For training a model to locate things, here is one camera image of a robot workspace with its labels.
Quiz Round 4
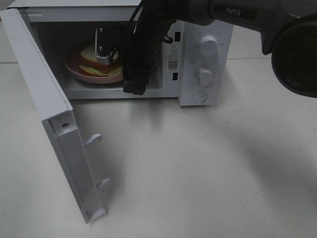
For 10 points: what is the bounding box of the white microwave knob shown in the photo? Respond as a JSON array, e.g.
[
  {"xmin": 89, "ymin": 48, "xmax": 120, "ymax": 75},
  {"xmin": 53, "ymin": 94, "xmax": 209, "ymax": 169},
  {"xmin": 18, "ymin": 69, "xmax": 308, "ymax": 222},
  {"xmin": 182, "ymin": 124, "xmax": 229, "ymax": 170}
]
[
  {"xmin": 195, "ymin": 68, "xmax": 213, "ymax": 87},
  {"xmin": 199, "ymin": 35, "xmax": 218, "ymax": 57}
]

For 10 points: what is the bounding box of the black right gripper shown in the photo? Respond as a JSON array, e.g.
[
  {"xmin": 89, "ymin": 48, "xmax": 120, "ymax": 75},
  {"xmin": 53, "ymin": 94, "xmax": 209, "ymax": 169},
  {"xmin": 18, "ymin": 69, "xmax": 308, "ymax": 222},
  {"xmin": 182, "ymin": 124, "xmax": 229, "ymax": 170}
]
[{"xmin": 123, "ymin": 14, "xmax": 173, "ymax": 96}]

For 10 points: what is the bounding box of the warning label with QR code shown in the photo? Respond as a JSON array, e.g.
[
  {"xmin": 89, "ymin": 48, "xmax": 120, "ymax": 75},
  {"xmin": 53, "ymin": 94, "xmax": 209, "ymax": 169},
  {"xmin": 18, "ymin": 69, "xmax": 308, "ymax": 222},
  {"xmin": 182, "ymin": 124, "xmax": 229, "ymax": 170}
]
[{"xmin": 167, "ymin": 44, "xmax": 179, "ymax": 71}]

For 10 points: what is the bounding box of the toast sandwich with lettuce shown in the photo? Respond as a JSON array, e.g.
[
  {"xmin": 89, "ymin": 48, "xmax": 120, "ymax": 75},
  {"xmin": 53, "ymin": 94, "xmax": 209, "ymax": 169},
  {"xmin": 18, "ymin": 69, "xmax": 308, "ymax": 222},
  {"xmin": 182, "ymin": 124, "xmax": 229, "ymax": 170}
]
[{"xmin": 78, "ymin": 43, "xmax": 122, "ymax": 77}]

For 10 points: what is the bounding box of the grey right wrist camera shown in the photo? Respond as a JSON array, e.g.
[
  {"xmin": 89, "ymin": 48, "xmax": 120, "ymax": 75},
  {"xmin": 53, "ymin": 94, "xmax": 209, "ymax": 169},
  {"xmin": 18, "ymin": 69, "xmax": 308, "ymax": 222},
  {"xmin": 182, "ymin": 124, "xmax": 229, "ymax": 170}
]
[{"xmin": 95, "ymin": 27, "xmax": 118, "ymax": 65}]

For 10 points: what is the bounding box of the white microwave oven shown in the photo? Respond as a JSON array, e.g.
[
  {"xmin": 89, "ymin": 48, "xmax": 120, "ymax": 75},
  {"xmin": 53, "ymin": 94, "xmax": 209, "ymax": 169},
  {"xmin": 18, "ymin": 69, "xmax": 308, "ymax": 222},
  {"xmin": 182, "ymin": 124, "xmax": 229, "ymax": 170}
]
[{"xmin": 0, "ymin": 0, "xmax": 233, "ymax": 115}]

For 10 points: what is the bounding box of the round white door button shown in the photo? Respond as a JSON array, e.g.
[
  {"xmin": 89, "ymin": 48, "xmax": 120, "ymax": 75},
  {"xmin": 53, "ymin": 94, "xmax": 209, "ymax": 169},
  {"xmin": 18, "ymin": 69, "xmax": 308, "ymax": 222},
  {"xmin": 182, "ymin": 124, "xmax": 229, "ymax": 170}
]
[{"xmin": 192, "ymin": 91, "xmax": 208, "ymax": 103}]

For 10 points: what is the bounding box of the pink round plate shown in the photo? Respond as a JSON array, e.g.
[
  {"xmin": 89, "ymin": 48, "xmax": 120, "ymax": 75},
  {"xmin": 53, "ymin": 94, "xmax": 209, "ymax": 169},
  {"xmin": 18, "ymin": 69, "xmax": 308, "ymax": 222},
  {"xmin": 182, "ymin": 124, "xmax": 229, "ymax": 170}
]
[{"xmin": 64, "ymin": 41, "xmax": 123, "ymax": 84}]

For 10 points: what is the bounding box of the white microwave door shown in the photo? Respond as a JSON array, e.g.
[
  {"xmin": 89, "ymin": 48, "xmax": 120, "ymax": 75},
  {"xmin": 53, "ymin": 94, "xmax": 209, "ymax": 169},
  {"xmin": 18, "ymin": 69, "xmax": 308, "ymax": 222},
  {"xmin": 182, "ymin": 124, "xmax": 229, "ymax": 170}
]
[{"xmin": 0, "ymin": 8, "xmax": 109, "ymax": 223}]

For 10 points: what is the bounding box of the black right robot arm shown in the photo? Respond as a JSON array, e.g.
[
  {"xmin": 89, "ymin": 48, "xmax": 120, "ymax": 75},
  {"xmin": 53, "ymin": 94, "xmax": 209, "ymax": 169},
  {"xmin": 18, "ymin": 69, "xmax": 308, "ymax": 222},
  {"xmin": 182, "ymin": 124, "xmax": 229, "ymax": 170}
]
[{"xmin": 122, "ymin": 0, "xmax": 317, "ymax": 98}]

